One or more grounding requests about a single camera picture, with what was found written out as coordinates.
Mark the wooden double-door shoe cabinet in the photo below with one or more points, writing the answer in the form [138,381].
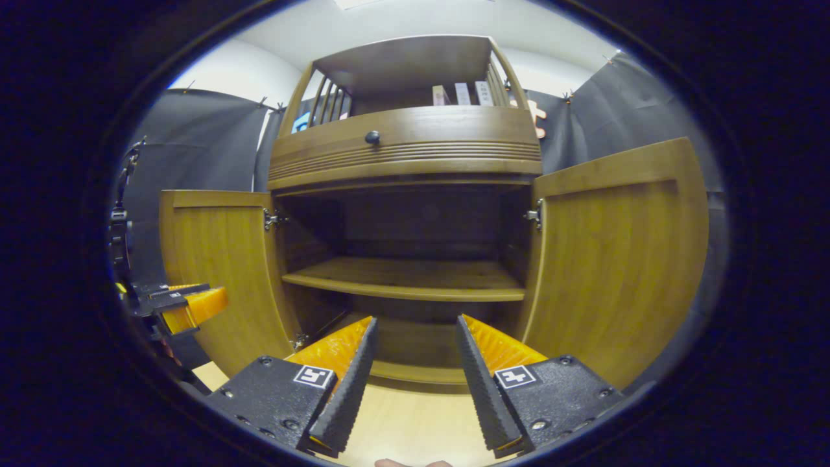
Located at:
[402,136]

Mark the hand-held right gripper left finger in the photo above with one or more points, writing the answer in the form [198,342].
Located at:
[353,389]

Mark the wooden cabinet door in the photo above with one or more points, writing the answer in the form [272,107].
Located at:
[220,259]
[616,259]

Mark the round black drawer knob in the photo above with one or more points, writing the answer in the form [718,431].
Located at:
[372,137]

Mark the metal right door hinge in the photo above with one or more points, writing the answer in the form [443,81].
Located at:
[535,214]

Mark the metal left door hinge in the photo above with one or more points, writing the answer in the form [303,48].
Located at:
[299,340]
[272,219]

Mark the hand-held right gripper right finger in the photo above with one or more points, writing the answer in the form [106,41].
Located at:
[483,395]

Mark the wooden inner cabinet shelf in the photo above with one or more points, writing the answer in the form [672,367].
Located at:
[402,279]

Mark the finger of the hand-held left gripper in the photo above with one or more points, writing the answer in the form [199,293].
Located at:
[194,308]
[172,290]

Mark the pale grey upright book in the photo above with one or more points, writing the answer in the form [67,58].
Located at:
[483,93]

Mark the metal door hinge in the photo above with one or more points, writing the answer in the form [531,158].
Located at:
[299,340]
[272,219]
[535,214]

